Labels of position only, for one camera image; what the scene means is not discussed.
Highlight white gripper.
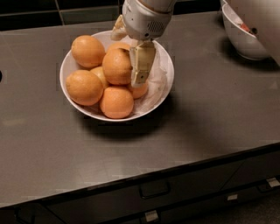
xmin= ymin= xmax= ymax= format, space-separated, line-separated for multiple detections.
xmin=110 ymin=0 xmax=173 ymax=88

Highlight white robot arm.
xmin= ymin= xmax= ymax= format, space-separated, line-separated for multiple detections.
xmin=111 ymin=0 xmax=280 ymax=87

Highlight white bowl with oranges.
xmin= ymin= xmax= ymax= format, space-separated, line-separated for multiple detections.
xmin=59 ymin=29 xmax=175 ymax=123

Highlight white bowl with strawberries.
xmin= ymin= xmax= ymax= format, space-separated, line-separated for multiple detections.
xmin=221 ymin=2 xmax=269 ymax=60

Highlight white paper liner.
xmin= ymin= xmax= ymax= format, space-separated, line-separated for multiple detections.
xmin=132 ymin=41 xmax=174 ymax=117

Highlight small pale orange middle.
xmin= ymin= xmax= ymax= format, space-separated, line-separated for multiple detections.
xmin=91 ymin=66 xmax=110 ymax=88

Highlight red strawberries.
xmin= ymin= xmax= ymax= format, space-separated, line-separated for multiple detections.
xmin=240 ymin=23 xmax=251 ymax=33

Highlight dark drawer front left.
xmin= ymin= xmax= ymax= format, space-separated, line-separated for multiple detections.
xmin=44 ymin=160 xmax=242 ymax=224

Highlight dark drawer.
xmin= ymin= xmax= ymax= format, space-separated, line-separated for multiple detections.
xmin=44 ymin=160 xmax=242 ymax=224
xmin=222 ymin=150 xmax=280 ymax=204

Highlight dark drawer front right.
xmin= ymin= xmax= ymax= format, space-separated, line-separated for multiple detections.
xmin=222 ymin=150 xmax=280 ymax=204

